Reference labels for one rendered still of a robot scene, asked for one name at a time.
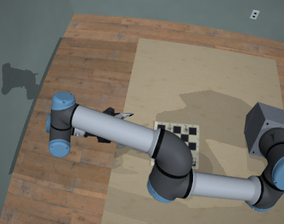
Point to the black and white chessboard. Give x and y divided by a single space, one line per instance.
191 137

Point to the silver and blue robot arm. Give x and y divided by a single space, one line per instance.
172 175

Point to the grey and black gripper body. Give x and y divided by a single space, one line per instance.
100 140

